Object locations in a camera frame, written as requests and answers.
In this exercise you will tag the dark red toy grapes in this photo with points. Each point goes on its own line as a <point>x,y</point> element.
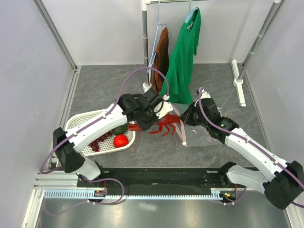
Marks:
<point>94,145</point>

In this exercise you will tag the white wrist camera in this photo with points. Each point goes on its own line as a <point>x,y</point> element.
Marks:
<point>204,96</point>
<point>162,109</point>

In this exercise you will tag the white perforated plastic basket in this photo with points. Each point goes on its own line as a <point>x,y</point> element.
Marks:
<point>105,146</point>

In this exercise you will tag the slotted cable duct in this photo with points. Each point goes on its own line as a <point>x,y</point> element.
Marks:
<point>95,195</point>

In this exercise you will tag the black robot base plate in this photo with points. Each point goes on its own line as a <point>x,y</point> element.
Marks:
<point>168,181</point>

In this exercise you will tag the green t-shirt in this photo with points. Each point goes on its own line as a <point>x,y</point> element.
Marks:
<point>181,61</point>

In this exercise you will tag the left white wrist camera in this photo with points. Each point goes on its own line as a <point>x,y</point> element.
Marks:
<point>162,109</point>

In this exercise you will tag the green toy avocado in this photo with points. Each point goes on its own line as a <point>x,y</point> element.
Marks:
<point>122,129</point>

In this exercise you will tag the clear zip top bag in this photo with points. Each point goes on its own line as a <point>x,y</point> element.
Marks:
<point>194,136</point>

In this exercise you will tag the blue wire hanger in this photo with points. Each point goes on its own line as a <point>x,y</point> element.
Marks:
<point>153,55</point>

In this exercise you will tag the red toy tomato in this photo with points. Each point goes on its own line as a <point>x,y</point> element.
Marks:
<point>120,140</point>

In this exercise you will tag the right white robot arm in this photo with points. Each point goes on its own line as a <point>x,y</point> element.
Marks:
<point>281,182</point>

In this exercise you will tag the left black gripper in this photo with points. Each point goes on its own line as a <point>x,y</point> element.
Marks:
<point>145,126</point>

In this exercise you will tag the metal clothes rack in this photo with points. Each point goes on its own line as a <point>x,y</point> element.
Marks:
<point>237,74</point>

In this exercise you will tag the red toy lobster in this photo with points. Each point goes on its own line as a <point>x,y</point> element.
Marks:
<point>167,121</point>

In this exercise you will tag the brown hanging cloth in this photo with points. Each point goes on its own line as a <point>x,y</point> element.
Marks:
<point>161,61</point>

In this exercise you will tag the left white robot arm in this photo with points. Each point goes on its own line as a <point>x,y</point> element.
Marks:
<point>143,108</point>

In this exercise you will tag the aluminium frame post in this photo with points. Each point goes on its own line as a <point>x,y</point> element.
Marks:
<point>55,33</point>

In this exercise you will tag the light blue clothes hanger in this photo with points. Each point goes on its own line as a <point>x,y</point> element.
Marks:
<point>191,12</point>

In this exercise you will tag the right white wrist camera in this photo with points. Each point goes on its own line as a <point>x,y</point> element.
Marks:
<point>204,96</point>

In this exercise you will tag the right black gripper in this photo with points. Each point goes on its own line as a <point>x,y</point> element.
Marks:
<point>186,116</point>

